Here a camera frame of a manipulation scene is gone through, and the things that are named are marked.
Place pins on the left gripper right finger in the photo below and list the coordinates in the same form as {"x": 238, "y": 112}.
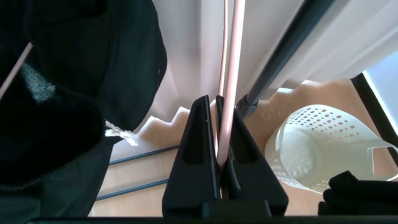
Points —
{"x": 261, "y": 186}

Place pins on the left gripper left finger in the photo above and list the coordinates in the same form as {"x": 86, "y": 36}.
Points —
{"x": 186, "y": 186}

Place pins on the black garment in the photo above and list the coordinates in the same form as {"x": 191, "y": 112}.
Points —
{"x": 93, "y": 62}
{"x": 357, "y": 196}

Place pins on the pink clothes hanger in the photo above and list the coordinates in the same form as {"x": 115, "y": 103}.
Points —
{"x": 15, "y": 68}
{"x": 231, "y": 93}

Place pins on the white laundry basket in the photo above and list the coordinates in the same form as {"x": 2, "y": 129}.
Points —
{"x": 317, "y": 149}

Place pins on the black clothes rack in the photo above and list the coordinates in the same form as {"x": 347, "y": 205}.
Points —
{"x": 289, "y": 40}

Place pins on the beige curtain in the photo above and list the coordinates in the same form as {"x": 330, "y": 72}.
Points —
{"x": 326, "y": 40}

